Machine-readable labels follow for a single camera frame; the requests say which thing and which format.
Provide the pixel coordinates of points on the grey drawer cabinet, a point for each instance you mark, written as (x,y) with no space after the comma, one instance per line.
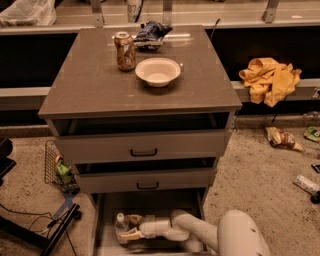
(91,96)

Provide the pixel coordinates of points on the crushed orange soda can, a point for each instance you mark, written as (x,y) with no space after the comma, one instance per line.
(125,48)

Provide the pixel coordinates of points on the blue chip bag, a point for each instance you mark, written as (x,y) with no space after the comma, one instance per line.
(151,35)

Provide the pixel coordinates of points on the black stand base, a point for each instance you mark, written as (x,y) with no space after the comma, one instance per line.
(47,238)

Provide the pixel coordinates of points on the white paper bowl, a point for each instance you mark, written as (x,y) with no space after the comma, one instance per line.
(157,72)

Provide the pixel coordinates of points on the grey drawer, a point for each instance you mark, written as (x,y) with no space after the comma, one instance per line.
(160,145)
(146,175)
(159,203)

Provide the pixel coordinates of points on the white packet on floor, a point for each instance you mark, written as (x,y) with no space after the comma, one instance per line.
(306,184)

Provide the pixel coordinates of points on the green snack bag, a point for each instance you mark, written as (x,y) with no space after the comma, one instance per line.
(63,172)

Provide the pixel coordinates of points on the brown snack wrapper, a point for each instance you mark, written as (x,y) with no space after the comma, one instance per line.
(282,139)

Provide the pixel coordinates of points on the bottom grey drawer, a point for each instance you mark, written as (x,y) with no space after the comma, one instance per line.
(159,203)

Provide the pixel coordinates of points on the yellow crumpled cloth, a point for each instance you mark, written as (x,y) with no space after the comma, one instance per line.
(269,81)

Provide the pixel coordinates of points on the clear plastic water bottle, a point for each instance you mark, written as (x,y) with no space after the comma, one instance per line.
(121,226)

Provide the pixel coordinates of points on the white numbered cup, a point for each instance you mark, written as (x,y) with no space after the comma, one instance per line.
(134,8)

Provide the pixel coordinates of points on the top grey drawer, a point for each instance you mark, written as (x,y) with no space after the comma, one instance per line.
(160,145)

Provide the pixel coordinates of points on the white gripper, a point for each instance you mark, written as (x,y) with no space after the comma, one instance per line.
(149,227)

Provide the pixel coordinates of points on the wire mesh basket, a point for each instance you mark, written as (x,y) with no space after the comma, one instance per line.
(50,176)

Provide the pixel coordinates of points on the middle grey drawer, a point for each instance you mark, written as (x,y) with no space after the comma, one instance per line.
(146,175)

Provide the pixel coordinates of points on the green packet on floor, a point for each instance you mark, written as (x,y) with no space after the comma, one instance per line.
(312,133)

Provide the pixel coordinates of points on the white plastic bag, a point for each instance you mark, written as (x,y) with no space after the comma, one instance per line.
(29,13)

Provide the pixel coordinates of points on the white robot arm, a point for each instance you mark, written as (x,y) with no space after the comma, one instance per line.
(235,235)

